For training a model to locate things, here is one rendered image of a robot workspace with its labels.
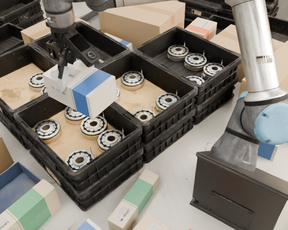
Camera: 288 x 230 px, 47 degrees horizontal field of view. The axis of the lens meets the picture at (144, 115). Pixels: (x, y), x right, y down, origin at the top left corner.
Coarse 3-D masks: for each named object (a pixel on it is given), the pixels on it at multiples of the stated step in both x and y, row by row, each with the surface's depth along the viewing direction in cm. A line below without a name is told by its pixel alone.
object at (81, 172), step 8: (48, 96) 129; (32, 104) 127; (112, 104) 125; (16, 112) 123; (120, 112) 122; (16, 120) 122; (128, 120) 119; (24, 128) 119; (32, 136) 115; (128, 136) 113; (136, 136) 115; (40, 144) 112; (120, 144) 111; (48, 152) 109; (104, 152) 108; (112, 152) 110; (56, 160) 107; (96, 160) 106; (104, 160) 109; (64, 168) 104; (80, 168) 104; (88, 168) 105; (72, 176) 103; (80, 176) 104
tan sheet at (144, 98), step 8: (120, 80) 151; (144, 80) 151; (120, 88) 147; (144, 88) 147; (152, 88) 147; (120, 96) 143; (128, 96) 143; (136, 96) 143; (144, 96) 143; (152, 96) 143; (120, 104) 140; (128, 104) 140; (136, 104) 140; (144, 104) 139; (152, 104) 139
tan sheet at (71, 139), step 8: (56, 120) 134; (64, 120) 134; (32, 128) 131; (64, 128) 131; (72, 128) 130; (112, 128) 130; (64, 136) 127; (72, 136) 127; (80, 136) 127; (48, 144) 125; (56, 144) 125; (64, 144) 125; (72, 144) 125; (80, 144) 124; (88, 144) 124; (96, 144) 124; (56, 152) 122; (64, 152) 122; (96, 152) 121; (64, 160) 119
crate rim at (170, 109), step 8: (120, 56) 148; (104, 64) 144; (152, 64) 143; (168, 72) 138; (184, 80) 134; (192, 88) 131; (184, 96) 127; (192, 96) 129; (176, 104) 124; (128, 112) 122; (160, 112) 121; (168, 112) 122; (136, 120) 118; (152, 120) 118; (144, 128) 117
